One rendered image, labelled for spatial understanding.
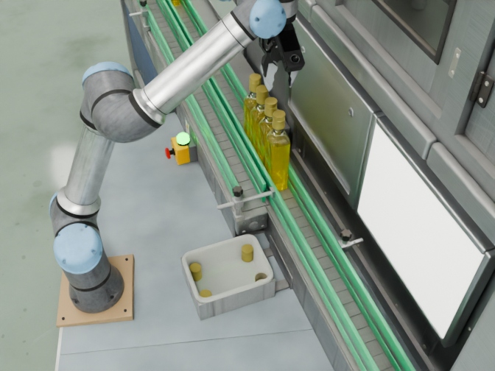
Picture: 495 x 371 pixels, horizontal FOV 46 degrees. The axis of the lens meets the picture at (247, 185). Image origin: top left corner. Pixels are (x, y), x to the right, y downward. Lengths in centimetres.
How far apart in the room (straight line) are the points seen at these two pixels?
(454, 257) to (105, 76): 84
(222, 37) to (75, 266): 69
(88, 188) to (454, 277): 90
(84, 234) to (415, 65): 89
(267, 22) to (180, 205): 87
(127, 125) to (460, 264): 73
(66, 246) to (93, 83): 43
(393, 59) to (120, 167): 107
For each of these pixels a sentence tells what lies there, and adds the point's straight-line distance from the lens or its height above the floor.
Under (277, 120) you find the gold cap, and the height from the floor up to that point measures 115.
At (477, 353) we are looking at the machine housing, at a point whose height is 169.
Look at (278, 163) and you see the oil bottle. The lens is 167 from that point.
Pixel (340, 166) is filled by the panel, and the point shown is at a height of 105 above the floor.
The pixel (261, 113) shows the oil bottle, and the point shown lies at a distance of 170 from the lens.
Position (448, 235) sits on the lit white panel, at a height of 126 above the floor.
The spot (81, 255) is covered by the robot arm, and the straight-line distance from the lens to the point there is 153.
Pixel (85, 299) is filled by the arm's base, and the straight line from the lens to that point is 166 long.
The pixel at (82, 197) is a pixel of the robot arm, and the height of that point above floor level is 105.
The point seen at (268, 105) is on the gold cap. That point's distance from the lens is 162.
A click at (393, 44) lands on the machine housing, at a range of 134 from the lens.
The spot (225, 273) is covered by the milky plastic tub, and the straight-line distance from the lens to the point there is 171.
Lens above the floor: 218
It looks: 47 degrees down
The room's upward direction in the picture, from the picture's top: straight up
